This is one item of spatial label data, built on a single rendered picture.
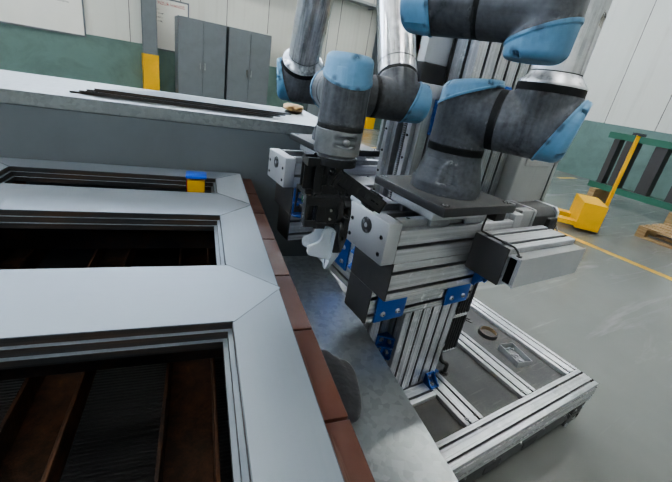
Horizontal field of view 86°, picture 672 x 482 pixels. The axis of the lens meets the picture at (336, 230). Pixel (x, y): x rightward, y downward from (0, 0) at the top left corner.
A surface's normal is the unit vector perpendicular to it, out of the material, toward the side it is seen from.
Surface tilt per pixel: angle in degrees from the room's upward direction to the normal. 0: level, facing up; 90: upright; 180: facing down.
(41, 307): 0
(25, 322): 0
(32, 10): 90
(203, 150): 90
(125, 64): 90
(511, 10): 108
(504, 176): 90
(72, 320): 0
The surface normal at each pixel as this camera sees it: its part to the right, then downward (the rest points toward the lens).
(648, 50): -0.85, 0.07
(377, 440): 0.15, -0.92
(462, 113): -0.55, 0.23
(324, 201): 0.32, 0.40
